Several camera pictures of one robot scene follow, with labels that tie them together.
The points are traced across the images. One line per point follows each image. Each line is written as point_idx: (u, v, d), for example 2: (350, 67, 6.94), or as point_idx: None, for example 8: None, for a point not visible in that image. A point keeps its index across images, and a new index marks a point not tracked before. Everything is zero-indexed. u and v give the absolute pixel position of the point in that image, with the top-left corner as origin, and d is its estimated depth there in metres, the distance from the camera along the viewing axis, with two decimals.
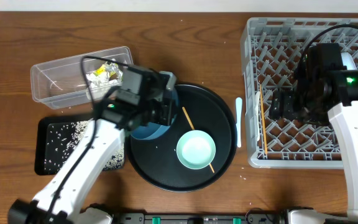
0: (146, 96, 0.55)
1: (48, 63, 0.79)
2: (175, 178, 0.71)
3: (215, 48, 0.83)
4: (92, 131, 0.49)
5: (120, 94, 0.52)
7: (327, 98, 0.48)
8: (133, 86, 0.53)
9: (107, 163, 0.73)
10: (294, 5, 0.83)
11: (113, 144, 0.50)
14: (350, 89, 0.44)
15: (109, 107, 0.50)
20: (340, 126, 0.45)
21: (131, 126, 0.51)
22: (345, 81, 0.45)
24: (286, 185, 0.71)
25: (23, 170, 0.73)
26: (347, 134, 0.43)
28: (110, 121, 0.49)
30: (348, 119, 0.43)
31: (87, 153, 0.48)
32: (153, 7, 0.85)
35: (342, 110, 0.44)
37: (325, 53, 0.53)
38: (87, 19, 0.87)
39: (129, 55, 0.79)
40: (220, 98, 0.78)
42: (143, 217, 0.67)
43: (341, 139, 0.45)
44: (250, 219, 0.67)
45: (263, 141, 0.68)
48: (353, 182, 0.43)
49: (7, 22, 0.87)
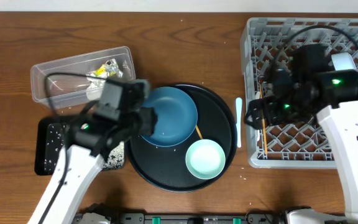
0: (128, 108, 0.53)
1: (48, 63, 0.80)
2: (175, 178, 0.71)
3: (215, 48, 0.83)
4: (64, 164, 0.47)
5: (100, 109, 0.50)
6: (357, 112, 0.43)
7: (314, 102, 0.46)
8: (112, 99, 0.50)
9: (107, 163, 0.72)
10: (294, 5, 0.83)
11: (87, 176, 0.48)
14: (337, 91, 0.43)
15: (84, 128, 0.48)
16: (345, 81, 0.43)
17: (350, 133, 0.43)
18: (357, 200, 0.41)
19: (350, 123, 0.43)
20: (331, 129, 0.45)
21: (109, 144, 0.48)
22: (332, 81, 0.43)
24: (286, 185, 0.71)
25: (23, 170, 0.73)
26: (337, 135, 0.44)
28: (86, 142, 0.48)
30: (338, 122, 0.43)
31: (60, 190, 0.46)
32: (153, 6, 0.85)
35: (330, 112, 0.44)
37: (311, 54, 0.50)
38: (87, 20, 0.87)
39: (129, 55, 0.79)
40: (220, 98, 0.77)
42: (143, 217, 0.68)
43: (332, 142, 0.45)
44: (250, 219, 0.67)
45: (263, 141, 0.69)
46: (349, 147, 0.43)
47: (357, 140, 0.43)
48: (348, 185, 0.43)
49: (8, 22, 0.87)
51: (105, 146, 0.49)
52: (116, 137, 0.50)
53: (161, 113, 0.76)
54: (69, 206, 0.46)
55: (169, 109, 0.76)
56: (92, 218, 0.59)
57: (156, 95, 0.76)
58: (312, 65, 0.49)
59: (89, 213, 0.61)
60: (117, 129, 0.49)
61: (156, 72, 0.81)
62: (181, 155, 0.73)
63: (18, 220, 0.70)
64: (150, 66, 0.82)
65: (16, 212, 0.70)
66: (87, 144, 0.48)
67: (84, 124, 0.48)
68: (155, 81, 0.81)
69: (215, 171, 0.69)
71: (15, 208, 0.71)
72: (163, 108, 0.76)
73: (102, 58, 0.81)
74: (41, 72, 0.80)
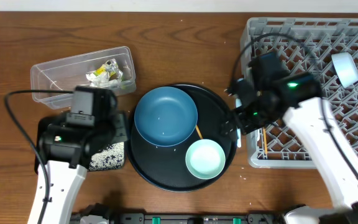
0: (101, 113, 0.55)
1: (48, 62, 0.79)
2: (175, 178, 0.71)
3: (215, 48, 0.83)
4: (46, 180, 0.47)
5: (73, 119, 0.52)
6: (319, 108, 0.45)
7: (278, 109, 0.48)
8: (84, 106, 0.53)
9: (107, 163, 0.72)
10: (294, 5, 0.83)
11: (73, 187, 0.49)
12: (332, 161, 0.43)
14: (294, 94, 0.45)
15: (58, 140, 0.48)
16: (300, 83, 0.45)
17: (316, 127, 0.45)
18: (339, 190, 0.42)
19: (314, 117, 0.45)
20: (298, 128, 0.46)
21: (87, 150, 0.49)
22: (287, 86, 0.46)
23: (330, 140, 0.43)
24: (286, 184, 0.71)
25: (23, 170, 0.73)
26: (306, 131, 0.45)
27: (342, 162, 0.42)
28: (64, 152, 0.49)
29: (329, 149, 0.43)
30: (302, 119, 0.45)
31: (46, 207, 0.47)
32: (153, 6, 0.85)
35: (294, 113, 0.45)
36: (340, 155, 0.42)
37: (265, 64, 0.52)
38: (87, 20, 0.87)
39: (129, 55, 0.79)
40: (220, 98, 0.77)
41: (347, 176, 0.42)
42: (143, 217, 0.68)
43: (302, 140, 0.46)
44: (250, 219, 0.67)
45: (263, 141, 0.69)
46: (319, 141, 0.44)
47: (324, 132, 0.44)
48: (325, 177, 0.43)
49: (8, 22, 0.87)
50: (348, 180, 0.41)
51: (84, 154, 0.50)
52: (93, 143, 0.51)
53: (161, 113, 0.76)
54: (59, 219, 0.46)
55: (168, 109, 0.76)
56: (91, 220, 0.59)
57: (156, 94, 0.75)
58: (267, 74, 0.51)
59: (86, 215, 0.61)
60: (92, 135, 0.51)
61: (155, 72, 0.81)
62: (181, 155, 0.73)
63: (18, 220, 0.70)
64: (150, 66, 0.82)
65: (15, 211, 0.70)
66: (66, 154, 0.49)
67: (56, 136, 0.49)
68: (155, 81, 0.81)
69: (216, 170, 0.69)
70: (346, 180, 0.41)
71: (15, 208, 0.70)
72: (163, 108, 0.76)
73: (102, 58, 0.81)
74: (41, 71, 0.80)
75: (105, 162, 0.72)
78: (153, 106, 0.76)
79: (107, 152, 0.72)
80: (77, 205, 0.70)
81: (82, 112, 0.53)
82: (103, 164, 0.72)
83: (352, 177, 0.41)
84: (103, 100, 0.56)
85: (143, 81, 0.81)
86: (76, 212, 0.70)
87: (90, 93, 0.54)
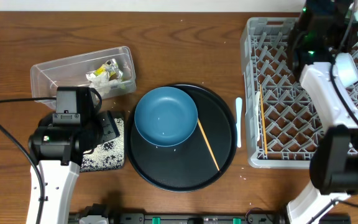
0: (86, 112, 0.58)
1: (48, 62, 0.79)
2: (175, 178, 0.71)
3: (215, 48, 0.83)
4: (39, 181, 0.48)
5: (59, 119, 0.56)
6: (327, 67, 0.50)
7: (296, 71, 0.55)
8: (68, 105, 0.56)
9: (107, 163, 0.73)
10: (294, 5, 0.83)
11: (66, 185, 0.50)
12: (328, 96, 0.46)
14: (313, 61, 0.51)
15: (46, 140, 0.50)
16: (317, 53, 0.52)
17: (320, 77, 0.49)
18: (329, 120, 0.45)
19: (322, 70, 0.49)
20: (309, 78, 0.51)
21: (78, 147, 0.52)
22: (309, 55, 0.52)
23: (330, 87, 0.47)
24: (286, 184, 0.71)
25: (24, 170, 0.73)
26: (312, 77, 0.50)
27: (337, 99, 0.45)
28: (55, 151, 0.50)
29: (329, 88, 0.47)
30: (313, 70, 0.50)
31: (43, 207, 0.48)
32: (152, 6, 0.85)
35: (309, 68, 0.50)
36: (336, 94, 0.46)
37: (312, 6, 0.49)
38: (87, 19, 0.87)
39: (129, 54, 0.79)
40: (220, 98, 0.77)
41: (339, 106, 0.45)
42: (143, 217, 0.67)
43: (312, 89, 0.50)
44: (250, 219, 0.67)
45: (263, 141, 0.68)
46: (321, 84, 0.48)
47: (327, 82, 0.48)
48: (329, 113, 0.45)
49: (7, 22, 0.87)
50: (340, 112, 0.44)
51: (74, 150, 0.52)
52: (82, 140, 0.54)
53: (160, 113, 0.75)
54: (58, 218, 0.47)
55: (168, 109, 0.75)
56: (90, 220, 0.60)
57: (156, 94, 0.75)
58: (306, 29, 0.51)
59: (85, 216, 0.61)
60: (79, 131, 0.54)
61: (155, 72, 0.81)
62: (181, 155, 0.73)
63: (18, 220, 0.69)
64: (150, 67, 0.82)
65: (16, 211, 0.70)
66: (56, 152, 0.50)
67: (45, 135, 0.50)
68: (155, 81, 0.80)
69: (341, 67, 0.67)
70: (338, 111, 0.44)
71: (15, 208, 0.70)
72: (163, 107, 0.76)
73: (102, 58, 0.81)
74: (41, 72, 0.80)
75: (105, 162, 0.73)
78: (153, 106, 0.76)
79: (107, 152, 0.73)
80: (77, 206, 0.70)
81: (68, 111, 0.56)
82: (103, 164, 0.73)
83: (344, 110, 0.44)
84: (87, 99, 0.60)
85: (143, 81, 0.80)
86: (76, 213, 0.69)
87: (73, 90, 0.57)
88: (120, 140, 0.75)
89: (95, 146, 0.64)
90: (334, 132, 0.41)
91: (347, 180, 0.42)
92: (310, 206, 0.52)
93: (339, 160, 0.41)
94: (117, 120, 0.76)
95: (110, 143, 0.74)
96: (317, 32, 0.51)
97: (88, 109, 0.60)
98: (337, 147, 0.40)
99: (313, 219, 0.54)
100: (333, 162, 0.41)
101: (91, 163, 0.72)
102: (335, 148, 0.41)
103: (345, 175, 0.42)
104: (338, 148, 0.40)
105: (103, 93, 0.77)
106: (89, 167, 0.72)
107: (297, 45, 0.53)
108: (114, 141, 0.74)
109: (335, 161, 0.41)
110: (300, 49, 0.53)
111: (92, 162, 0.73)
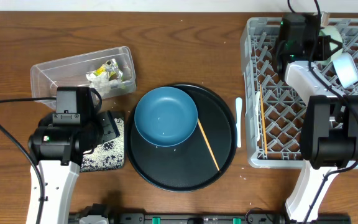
0: (85, 112, 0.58)
1: (48, 62, 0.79)
2: (175, 178, 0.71)
3: (215, 48, 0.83)
4: (39, 182, 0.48)
5: (59, 119, 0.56)
6: (306, 62, 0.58)
7: (281, 73, 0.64)
8: (68, 106, 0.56)
9: (107, 163, 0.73)
10: (294, 5, 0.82)
11: (66, 185, 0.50)
12: (309, 79, 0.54)
14: (294, 60, 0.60)
15: (46, 140, 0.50)
16: (297, 56, 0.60)
17: (301, 68, 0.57)
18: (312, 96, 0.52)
19: (302, 63, 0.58)
20: (291, 73, 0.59)
21: (78, 147, 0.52)
22: (289, 56, 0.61)
23: (310, 74, 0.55)
24: (286, 184, 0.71)
25: (24, 170, 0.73)
26: (293, 71, 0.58)
27: (316, 81, 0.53)
28: (55, 151, 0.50)
29: (309, 75, 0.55)
30: (294, 63, 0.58)
31: (43, 208, 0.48)
32: (152, 7, 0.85)
35: (291, 66, 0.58)
36: (315, 78, 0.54)
37: (289, 18, 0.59)
38: (88, 20, 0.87)
39: (129, 54, 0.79)
40: (220, 98, 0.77)
41: (317, 85, 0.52)
42: (143, 218, 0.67)
43: (297, 81, 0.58)
44: (250, 219, 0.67)
45: (263, 142, 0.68)
46: (302, 73, 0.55)
47: (307, 71, 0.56)
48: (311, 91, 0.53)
49: (7, 22, 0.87)
50: (319, 88, 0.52)
51: (74, 150, 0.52)
52: (82, 140, 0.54)
53: (160, 113, 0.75)
54: (58, 218, 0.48)
55: (168, 109, 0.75)
56: (90, 220, 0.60)
57: (156, 94, 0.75)
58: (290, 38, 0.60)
59: (85, 216, 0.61)
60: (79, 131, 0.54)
61: (156, 72, 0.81)
62: (181, 155, 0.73)
63: (17, 220, 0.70)
64: (150, 67, 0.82)
65: (16, 211, 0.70)
66: (55, 152, 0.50)
67: (45, 135, 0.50)
68: (155, 81, 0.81)
69: (340, 65, 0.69)
70: (317, 88, 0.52)
71: (15, 208, 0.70)
72: (163, 107, 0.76)
73: (102, 58, 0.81)
74: (41, 72, 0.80)
75: (105, 162, 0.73)
78: (153, 106, 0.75)
79: (107, 152, 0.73)
80: (77, 205, 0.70)
81: (68, 111, 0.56)
82: (103, 164, 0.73)
83: (322, 87, 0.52)
84: (87, 99, 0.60)
85: (143, 81, 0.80)
86: (76, 212, 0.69)
87: (73, 90, 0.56)
88: (120, 140, 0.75)
89: (95, 146, 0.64)
90: (314, 101, 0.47)
91: (333, 147, 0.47)
92: (306, 189, 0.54)
93: (322, 127, 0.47)
94: (117, 120, 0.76)
95: (110, 143, 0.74)
96: (296, 40, 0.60)
97: (88, 109, 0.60)
98: (319, 114, 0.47)
99: (311, 208, 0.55)
100: (317, 129, 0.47)
101: (91, 163, 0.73)
102: (317, 115, 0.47)
103: (330, 142, 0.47)
104: (320, 114, 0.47)
105: (104, 93, 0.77)
106: (89, 167, 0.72)
107: (279, 51, 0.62)
108: (114, 141, 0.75)
109: (319, 129, 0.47)
110: (284, 54, 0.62)
111: (92, 162, 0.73)
